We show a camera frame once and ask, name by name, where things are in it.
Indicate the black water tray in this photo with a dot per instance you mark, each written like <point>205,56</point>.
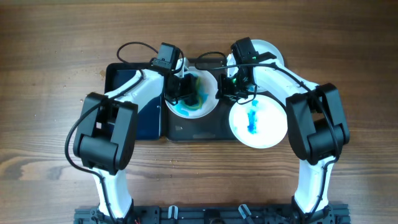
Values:
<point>149,122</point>

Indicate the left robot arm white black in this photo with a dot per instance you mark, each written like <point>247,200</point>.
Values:
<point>104,135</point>

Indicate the green yellow sponge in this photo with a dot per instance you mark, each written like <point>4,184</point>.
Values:
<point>193,92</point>

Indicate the white plate blue stain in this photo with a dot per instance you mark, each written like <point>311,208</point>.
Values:
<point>207,89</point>
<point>260,122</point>

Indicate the dark plate tray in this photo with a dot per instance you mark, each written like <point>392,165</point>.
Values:
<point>212,127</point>

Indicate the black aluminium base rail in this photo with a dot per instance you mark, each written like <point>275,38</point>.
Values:
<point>278,214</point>

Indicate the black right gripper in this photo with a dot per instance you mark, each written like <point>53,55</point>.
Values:
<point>230,88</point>

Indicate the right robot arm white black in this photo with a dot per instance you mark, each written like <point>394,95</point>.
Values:
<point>316,127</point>

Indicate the clean white plate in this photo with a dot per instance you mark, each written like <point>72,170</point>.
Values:
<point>260,46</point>

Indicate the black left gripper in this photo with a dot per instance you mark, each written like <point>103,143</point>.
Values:
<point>189,96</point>

